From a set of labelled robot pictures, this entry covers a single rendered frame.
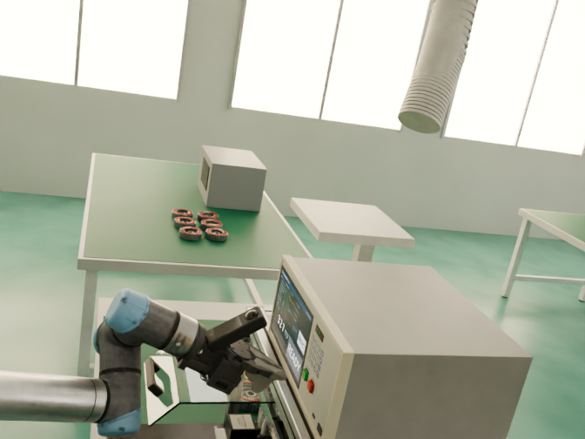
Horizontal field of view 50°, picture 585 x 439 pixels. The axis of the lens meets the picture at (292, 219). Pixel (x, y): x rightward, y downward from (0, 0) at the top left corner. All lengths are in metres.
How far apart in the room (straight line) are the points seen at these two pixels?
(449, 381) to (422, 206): 5.59
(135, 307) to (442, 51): 1.62
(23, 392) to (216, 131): 4.95
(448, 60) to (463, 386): 1.43
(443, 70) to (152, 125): 3.83
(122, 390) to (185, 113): 4.78
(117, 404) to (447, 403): 0.60
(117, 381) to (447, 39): 1.72
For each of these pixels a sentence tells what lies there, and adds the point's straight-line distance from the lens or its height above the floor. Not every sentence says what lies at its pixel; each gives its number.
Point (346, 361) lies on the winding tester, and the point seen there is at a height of 1.30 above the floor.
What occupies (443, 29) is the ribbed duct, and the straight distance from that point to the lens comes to 2.44.
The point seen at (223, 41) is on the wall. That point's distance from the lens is 5.79.
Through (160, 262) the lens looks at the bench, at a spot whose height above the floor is 0.75.
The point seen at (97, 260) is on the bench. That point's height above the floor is 0.75.
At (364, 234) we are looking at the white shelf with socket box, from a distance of 2.12.
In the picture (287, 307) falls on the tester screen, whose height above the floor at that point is 1.24.
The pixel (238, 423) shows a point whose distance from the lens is 1.57.
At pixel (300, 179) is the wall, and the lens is 6.18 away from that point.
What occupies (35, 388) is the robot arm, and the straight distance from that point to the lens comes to 1.10.
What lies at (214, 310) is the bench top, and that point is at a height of 0.75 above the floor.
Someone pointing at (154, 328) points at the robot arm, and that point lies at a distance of 1.13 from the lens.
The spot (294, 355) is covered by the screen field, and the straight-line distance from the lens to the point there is 1.36.
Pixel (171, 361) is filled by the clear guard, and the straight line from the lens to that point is 1.49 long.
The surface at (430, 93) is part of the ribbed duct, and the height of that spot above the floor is 1.68.
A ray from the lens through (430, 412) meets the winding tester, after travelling 1.25.
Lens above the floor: 1.84
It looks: 17 degrees down
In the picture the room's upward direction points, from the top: 10 degrees clockwise
